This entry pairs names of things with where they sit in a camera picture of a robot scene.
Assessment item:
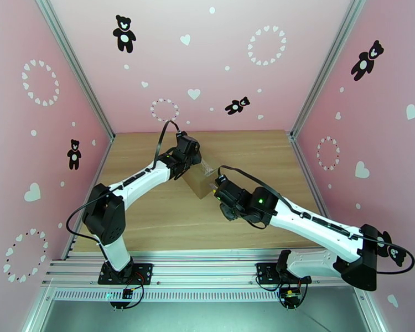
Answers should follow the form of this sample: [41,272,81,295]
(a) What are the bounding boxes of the aluminium corner post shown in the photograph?
[33,0,116,143]
[289,0,370,140]

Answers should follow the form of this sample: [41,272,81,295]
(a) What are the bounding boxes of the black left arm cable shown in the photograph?
[66,120,180,247]

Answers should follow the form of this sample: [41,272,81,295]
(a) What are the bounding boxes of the brown cardboard express box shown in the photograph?
[183,158,222,200]

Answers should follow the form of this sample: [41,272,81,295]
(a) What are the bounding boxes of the perforated metal vent strip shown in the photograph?
[51,288,285,303]

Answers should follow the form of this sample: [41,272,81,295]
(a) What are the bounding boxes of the black board with yellow connector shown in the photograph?
[279,287,303,309]

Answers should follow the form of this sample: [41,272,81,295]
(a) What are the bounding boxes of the aluminium mounting rail frame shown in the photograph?
[41,250,369,291]

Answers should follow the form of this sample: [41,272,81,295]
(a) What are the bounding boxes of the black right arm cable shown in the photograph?
[217,165,415,274]

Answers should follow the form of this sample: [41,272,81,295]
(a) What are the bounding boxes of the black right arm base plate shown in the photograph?
[256,262,312,286]

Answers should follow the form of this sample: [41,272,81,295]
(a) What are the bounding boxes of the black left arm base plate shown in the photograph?
[97,262,154,286]

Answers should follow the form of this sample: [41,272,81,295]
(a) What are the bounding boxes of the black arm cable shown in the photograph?
[217,165,415,274]
[66,120,180,247]

